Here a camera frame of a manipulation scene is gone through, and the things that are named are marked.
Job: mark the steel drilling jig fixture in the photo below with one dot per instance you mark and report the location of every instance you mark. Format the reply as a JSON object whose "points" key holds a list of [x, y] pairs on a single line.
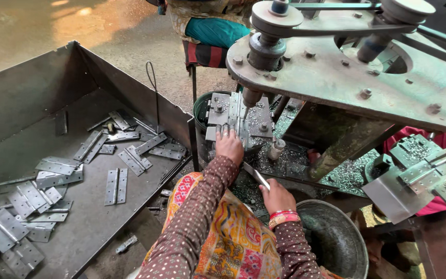
{"points": [[221, 112], [412, 174]]}

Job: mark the person's left hand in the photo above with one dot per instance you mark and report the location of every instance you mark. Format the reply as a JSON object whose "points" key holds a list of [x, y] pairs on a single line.
{"points": [[229, 147]]}

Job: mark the large sheet metal tray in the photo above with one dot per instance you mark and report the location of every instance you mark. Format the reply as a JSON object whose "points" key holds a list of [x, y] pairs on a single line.
{"points": [[33, 93]]}

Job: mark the round metal basin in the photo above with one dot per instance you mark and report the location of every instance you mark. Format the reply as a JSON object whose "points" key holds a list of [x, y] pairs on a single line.
{"points": [[335, 240]]}

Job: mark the person's left fingers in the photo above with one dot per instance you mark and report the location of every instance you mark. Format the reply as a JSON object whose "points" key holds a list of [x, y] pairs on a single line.
{"points": [[227, 129]]}

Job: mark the grey-green drilling machine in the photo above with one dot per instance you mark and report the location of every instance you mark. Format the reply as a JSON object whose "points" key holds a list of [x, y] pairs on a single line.
{"points": [[335, 81]]}

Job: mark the scattered metal shavings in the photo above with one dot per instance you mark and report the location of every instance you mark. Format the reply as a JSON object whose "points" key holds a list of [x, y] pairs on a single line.
{"points": [[347, 174]]}

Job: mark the stool with striped cloth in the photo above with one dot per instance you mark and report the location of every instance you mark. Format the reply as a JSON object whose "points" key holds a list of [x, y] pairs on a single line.
{"points": [[205, 54]]}

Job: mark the short metal cylinder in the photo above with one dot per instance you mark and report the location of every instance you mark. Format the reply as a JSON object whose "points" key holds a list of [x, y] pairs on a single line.
{"points": [[276, 149]]}

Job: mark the red and gold bangles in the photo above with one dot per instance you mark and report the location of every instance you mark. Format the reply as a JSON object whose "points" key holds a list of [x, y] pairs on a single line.
{"points": [[283, 219]]}

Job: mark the steel hinge workpiece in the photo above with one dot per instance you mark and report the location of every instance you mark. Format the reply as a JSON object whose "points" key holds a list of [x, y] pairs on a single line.
{"points": [[242, 130]]}

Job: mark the person's right fingers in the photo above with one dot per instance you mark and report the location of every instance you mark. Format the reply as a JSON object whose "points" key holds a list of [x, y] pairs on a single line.
{"points": [[263, 190]]}

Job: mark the pile of steel hinges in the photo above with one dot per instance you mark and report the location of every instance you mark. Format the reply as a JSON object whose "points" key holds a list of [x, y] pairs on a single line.
{"points": [[56, 168]]}

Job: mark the person's right hand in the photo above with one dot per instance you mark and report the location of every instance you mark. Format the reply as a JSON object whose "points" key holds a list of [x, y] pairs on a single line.
{"points": [[279, 197]]}

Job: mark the person's colourful patterned garment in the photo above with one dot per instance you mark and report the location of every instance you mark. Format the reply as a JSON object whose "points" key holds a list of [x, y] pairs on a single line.
{"points": [[227, 240]]}

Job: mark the dark green bucket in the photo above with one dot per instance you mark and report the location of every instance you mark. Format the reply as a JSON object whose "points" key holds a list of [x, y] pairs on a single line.
{"points": [[199, 112]]}

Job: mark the small single hinge leaf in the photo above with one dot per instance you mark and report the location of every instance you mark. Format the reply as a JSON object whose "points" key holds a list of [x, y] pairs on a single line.
{"points": [[126, 244]]}

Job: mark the black drive belt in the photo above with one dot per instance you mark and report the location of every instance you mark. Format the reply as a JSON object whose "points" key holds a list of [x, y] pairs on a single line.
{"points": [[347, 30]]}

